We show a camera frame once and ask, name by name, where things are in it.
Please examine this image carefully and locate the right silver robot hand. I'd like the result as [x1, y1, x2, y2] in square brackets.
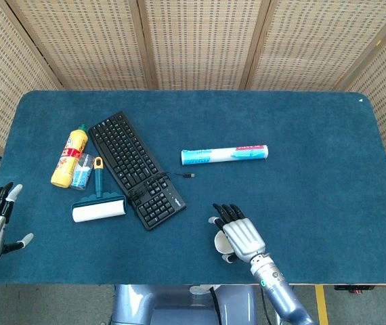
[208, 202, 267, 264]

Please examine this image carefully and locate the white floral paper cup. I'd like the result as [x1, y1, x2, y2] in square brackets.
[213, 230, 234, 255]

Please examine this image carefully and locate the blue felt table cover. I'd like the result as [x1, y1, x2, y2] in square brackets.
[0, 89, 386, 286]

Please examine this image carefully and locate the white and blue bag roll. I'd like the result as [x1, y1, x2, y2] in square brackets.
[180, 144, 270, 167]

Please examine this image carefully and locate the yellow squeeze bottle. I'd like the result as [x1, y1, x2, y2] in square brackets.
[50, 124, 89, 189]

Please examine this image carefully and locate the blue grey robot torso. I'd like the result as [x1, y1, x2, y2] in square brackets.
[110, 284, 260, 325]

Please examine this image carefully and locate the teal lint roller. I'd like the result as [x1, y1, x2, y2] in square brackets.
[71, 156, 127, 223]

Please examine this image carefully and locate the clear plastic jar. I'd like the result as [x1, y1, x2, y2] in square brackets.
[70, 152, 95, 191]

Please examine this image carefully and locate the red and black device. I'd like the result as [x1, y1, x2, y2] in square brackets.
[334, 285, 375, 295]

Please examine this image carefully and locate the black computer keyboard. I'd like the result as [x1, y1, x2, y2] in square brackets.
[87, 111, 187, 232]

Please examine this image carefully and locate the woven wooden folding screen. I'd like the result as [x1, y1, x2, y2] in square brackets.
[0, 0, 386, 234]

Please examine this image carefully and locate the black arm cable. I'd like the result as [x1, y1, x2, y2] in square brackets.
[259, 289, 272, 325]

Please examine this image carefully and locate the black keyboard USB cable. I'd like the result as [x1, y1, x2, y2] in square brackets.
[127, 171, 196, 204]

